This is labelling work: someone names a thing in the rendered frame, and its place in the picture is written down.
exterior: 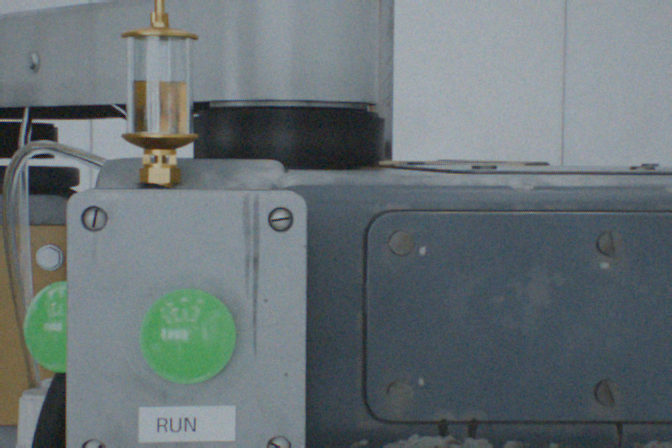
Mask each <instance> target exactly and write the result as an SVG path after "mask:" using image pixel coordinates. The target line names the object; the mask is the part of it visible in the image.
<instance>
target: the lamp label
mask: <svg viewBox="0 0 672 448"><path fill-rule="evenodd" d="M235 415H236V405H220V407H139V443H155V441H235Z"/></svg>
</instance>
